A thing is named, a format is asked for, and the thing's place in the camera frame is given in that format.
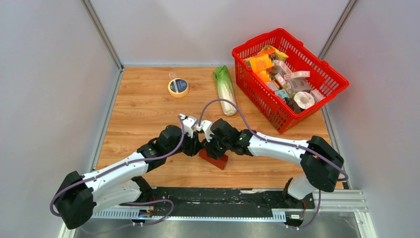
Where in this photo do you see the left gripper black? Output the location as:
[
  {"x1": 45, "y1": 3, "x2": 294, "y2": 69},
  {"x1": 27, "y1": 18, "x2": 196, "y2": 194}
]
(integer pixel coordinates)
[{"x1": 165, "y1": 128, "x2": 204, "y2": 157}]

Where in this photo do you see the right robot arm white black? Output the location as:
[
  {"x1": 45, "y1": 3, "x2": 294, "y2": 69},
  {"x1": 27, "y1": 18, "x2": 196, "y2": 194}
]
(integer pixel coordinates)
[{"x1": 196, "y1": 119, "x2": 344, "y2": 208}]

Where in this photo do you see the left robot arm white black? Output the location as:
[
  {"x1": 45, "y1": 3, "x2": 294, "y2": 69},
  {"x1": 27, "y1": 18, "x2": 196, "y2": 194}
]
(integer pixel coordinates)
[{"x1": 50, "y1": 123, "x2": 203, "y2": 230}]

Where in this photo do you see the orange snack box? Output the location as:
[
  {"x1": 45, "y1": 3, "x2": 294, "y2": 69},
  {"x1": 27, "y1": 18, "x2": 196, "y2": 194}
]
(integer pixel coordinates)
[{"x1": 245, "y1": 54, "x2": 274, "y2": 73}]

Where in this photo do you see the pink white long box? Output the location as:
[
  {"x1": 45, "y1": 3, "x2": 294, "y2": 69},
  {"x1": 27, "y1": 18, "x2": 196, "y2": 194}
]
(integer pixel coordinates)
[{"x1": 284, "y1": 70, "x2": 311, "y2": 80}]

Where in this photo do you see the napa cabbage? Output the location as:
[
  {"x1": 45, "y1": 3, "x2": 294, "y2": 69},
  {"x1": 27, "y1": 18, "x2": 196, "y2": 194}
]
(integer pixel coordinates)
[{"x1": 213, "y1": 65, "x2": 237, "y2": 116}]

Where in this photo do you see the yellow masking tape roll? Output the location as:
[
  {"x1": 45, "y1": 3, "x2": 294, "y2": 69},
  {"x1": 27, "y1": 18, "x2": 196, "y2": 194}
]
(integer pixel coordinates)
[{"x1": 167, "y1": 78, "x2": 189, "y2": 98}]

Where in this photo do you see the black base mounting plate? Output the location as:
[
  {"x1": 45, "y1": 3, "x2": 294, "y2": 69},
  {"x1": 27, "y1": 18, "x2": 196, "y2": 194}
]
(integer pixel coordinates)
[{"x1": 136, "y1": 187, "x2": 315, "y2": 218}]

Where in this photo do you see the toilet paper roll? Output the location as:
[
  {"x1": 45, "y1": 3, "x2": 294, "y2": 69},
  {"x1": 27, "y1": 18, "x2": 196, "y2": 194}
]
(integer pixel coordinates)
[{"x1": 293, "y1": 91, "x2": 315, "y2": 110}]

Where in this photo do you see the yellow snack bag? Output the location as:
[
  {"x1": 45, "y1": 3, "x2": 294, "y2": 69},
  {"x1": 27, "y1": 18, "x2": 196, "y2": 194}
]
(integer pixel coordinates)
[{"x1": 258, "y1": 45, "x2": 289, "y2": 61}]

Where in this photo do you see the red plastic shopping basket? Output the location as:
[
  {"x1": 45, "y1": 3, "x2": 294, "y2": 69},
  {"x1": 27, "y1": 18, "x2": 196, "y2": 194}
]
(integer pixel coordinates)
[{"x1": 232, "y1": 28, "x2": 349, "y2": 133}]

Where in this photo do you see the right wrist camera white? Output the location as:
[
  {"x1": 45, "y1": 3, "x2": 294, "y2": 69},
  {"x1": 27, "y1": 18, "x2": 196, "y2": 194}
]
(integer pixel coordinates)
[{"x1": 196, "y1": 120, "x2": 214, "y2": 142}]

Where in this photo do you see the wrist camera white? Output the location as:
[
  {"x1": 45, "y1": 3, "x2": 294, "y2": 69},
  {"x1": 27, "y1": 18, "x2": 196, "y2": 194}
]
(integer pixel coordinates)
[
  {"x1": 196, "y1": 120, "x2": 214, "y2": 142},
  {"x1": 178, "y1": 114, "x2": 198, "y2": 138}
]

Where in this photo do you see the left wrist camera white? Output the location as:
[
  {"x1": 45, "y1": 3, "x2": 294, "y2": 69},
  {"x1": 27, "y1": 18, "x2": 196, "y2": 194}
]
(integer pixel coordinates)
[{"x1": 178, "y1": 114, "x2": 198, "y2": 138}]

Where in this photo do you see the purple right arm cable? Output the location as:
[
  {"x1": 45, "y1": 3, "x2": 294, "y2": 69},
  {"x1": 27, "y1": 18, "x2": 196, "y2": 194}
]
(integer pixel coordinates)
[{"x1": 198, "y1": 98, "x2": 349, "y2": 230}]

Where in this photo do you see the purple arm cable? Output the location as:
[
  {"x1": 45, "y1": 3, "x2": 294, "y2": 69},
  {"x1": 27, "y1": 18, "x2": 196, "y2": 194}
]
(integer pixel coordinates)
[
  {"x1": 198, "y1": 98, "x2": 349, "y2": 230},
  {"x1": 49, "y1": 115, "x2": 186, "y2": 235}
]

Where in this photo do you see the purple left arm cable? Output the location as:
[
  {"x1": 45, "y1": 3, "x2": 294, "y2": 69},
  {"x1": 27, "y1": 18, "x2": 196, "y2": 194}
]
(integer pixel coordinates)
[{"x1": 49, "y1": 115, "x2": 186, "y2": 235}]

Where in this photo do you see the aluminium frame rail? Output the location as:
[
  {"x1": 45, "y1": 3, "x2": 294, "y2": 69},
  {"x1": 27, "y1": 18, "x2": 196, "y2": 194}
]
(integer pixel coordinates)
[{"x1": 67, "y1": 185, "x2": 371, "y2": 224}]

